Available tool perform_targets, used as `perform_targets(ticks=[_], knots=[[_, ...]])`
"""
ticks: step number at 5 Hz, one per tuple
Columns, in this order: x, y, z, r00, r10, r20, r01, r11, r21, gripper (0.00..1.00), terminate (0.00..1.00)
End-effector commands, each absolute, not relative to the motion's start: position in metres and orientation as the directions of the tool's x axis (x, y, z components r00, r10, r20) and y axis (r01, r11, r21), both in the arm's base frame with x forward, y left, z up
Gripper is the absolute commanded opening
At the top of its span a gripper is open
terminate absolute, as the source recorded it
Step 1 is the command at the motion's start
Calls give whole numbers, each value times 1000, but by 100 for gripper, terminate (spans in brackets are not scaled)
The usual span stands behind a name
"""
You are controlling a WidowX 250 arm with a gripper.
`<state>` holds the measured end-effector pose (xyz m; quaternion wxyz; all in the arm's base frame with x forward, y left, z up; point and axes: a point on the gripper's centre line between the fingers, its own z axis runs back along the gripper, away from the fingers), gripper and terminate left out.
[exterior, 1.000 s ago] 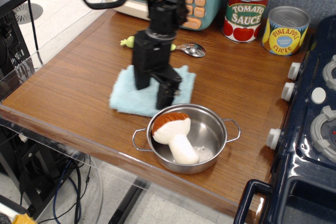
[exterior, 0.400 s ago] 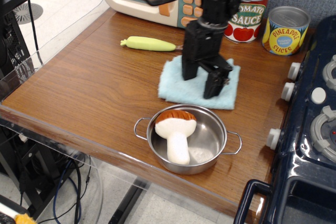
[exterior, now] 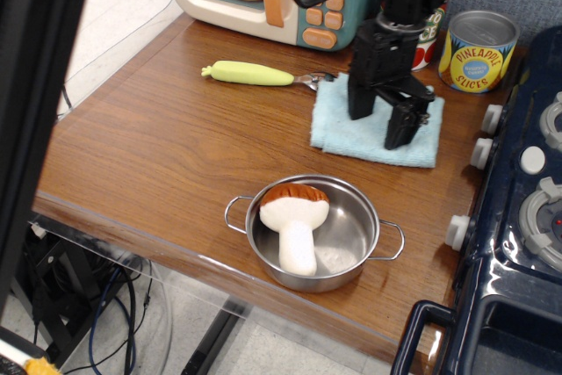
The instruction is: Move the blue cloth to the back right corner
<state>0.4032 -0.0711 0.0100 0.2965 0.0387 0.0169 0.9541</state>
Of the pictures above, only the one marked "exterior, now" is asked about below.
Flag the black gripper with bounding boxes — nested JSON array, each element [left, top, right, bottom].
[[348, 16, 435, 150]]

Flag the light blue cloth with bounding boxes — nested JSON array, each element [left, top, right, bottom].
[[310, 73, 444, 169]]

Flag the tomato sauce tin can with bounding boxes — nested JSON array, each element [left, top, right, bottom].
[[412, 0, 450, 71]]

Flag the pineapple slices tin can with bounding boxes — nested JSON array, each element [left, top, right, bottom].
[[438, 10, 520, 94]]

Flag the stainless steel pot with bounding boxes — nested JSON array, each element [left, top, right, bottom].
[[239, 175, 386, 292]]

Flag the plush mushroom toy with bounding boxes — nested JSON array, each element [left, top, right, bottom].
[[259, 183, 330, 277]]

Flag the dark blue toy stove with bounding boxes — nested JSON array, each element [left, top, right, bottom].
[[392, 26, 561, 374]]

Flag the black table leg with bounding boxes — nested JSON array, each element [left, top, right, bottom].
[[181, 310, 239, 375]]

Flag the spoon with green handle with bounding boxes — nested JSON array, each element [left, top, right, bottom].
[[201, 60, 336, 91]]

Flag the black cable on floor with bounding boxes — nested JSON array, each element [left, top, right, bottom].
[[61, 260, 155, 375]]

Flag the blue cable on floor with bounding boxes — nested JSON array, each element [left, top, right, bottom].
[[88, 265, 137, 375]]

